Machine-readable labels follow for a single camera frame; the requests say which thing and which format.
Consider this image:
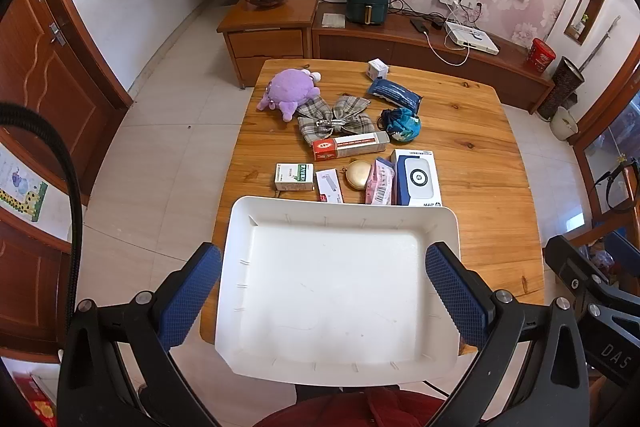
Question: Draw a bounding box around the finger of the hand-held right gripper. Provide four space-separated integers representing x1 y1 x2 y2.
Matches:
544 234 608 304

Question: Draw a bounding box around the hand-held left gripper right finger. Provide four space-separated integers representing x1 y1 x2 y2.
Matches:
424 242 591 427

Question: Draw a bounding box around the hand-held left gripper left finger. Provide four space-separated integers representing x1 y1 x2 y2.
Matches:
57 242 223 427

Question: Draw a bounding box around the blue white device box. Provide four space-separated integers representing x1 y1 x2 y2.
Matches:
390 149 443 208

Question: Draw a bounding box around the white plastic tray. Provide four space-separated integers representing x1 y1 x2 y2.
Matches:
214 195 461 386

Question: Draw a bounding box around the pink tissue packet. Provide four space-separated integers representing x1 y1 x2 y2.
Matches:
364 157 397 206

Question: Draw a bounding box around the green white medicine box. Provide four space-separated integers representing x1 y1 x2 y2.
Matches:
273 162 315 192

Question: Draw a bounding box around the blue green drawstring pouch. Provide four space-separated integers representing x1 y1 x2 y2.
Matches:
377 108 422 144

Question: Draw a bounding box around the long red white box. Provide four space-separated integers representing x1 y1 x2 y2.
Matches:
312 131 391 162

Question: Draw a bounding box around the plaid fabric bow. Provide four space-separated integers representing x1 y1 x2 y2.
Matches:
297 95 377 142

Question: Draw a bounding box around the purple plush toy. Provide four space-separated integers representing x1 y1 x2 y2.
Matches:
256 68 322 124

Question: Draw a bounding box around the white waste bin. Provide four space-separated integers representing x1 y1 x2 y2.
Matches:
549 107 578 142

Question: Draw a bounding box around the red clothing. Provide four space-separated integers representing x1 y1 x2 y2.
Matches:
252 386 446 427

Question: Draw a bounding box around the round gold compact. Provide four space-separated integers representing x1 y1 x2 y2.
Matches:
340 160 372 192

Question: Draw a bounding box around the small white flat box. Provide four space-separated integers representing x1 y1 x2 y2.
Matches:
315 168 346 202

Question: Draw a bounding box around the tall dark patterned vase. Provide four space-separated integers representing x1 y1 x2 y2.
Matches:
537 56 585 120

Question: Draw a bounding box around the red cardboard box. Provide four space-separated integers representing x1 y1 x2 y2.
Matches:
12 372 57 427

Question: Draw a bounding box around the red tin bucket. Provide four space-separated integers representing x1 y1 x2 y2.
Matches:
526 38 557 74

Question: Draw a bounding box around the blue wipes packet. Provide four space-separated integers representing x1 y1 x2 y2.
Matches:
366 77 424 112

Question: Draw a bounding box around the long metal stick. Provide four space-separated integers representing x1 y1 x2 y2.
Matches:
580 19 621 72

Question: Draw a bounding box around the white set-top device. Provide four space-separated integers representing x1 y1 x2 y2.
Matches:
444 22 501 56

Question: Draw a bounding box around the long wooden television cabinet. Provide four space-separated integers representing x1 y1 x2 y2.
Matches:
311 12 557 115

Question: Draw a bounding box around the brown wooden door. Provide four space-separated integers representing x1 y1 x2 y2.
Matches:
0 0 133 208

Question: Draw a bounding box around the wooden side cabinet with drawers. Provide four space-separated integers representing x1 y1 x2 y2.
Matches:
216 0 319 88

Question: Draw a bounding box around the black corrugated cable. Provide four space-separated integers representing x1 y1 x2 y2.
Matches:
0 103 83 338

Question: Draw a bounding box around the cartoon wall poster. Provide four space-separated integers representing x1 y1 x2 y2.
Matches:
0 147 48 223

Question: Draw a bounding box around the white charging cable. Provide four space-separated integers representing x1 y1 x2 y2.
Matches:
425 32 471 66

